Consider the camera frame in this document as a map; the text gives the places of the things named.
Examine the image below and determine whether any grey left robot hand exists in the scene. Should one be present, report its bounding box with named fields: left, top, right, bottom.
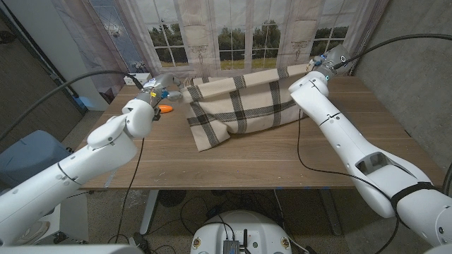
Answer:
left=136, top=73, right=184, bottom=107

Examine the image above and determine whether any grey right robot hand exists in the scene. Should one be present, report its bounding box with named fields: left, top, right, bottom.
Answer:
left=306, top=44, right=354, bottom=80

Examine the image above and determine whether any cream plaid scarf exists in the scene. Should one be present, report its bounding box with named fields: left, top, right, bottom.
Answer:
left=180, top=63, right=311, bottom=152

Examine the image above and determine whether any white power strip box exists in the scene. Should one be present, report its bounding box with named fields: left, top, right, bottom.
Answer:
left=123, top=72, right=151, bottom=86

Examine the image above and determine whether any printed window backdrop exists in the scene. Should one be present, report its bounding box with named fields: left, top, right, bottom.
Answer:
left=51, top=0, right=389, bottom=104

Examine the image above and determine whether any black round floor fan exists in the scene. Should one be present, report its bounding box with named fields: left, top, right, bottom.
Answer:
left=157, top=190, right=187, bottom=208

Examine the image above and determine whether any white table leg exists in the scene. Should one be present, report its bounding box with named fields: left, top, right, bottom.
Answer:
left=140, top=190, right=160, bottom=236

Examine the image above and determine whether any blue-grey plastic bin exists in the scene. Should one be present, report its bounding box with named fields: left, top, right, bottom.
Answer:
left=0, top=129, right=73, bottom=188

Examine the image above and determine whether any grey table leg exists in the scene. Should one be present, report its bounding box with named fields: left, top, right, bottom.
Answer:
left=319, top=190, right=343, bottom=236

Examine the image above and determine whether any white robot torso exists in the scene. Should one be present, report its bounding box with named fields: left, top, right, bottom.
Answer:
left=190, top=210, right=293, bottom=254

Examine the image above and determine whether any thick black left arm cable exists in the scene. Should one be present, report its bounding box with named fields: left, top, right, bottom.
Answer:
left=0, top=69, right=144, bottom=142

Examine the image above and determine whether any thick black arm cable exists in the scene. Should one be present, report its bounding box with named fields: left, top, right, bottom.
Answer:
left=0, top=69, right=144, bottom=142
left=333, top=33, right=452, bottom=70

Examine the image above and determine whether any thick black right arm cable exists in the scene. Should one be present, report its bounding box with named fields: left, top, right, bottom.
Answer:
left=333, top=33, right=452, bottom=70

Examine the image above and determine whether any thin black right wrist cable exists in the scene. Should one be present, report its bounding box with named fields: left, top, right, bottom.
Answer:
left=295, top=108, right=400, bottom=254

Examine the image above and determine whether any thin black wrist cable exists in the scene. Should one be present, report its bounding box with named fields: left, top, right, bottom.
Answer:
left=113, top=137, right=145, bottom=245
left=295, top=108, right=400, bottom=254

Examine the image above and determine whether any thin black left wrist cable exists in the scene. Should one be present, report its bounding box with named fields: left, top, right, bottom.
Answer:
left=113, top=137, right=145, bottom=245

